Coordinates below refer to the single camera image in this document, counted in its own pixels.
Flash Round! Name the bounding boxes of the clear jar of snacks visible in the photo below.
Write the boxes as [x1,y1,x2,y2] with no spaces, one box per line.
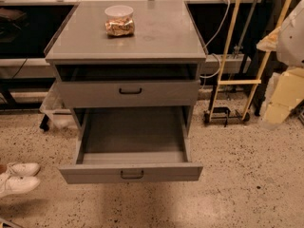
[104,5,135,37]

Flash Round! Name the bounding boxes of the yellow wooden frame cart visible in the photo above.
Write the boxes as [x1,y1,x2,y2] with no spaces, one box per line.
[203,0,292,124]

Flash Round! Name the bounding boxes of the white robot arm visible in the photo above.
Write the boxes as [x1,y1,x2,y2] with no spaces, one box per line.
[256,0,304,127]

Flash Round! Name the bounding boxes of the grey drawer cabinet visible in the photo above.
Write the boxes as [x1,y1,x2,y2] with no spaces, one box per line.
[46,0,206,126]

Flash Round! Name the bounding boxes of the grey top drawer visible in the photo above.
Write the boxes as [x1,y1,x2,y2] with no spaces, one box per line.
[58,80,200,108]

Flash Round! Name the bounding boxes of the white sneaker upper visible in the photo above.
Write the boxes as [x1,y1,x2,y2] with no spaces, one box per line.
[6,162,40,177]

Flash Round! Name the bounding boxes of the white sneaker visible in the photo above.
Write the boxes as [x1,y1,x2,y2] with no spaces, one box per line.
[6,162,40,177]
[0,174,40,198]

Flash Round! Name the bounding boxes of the white sneaker lower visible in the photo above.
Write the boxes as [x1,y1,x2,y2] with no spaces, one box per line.
[0,174,40,198]

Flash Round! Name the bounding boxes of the clear plastic bin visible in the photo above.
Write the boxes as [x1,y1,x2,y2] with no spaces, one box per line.
[40,82,75,129]

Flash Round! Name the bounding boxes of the grey drawer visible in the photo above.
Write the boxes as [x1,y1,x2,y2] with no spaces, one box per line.
[60,106,202,184]
[58,80,200,108]

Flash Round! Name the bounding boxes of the white cable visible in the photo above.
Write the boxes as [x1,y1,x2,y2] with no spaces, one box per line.
[199,0,232,80]

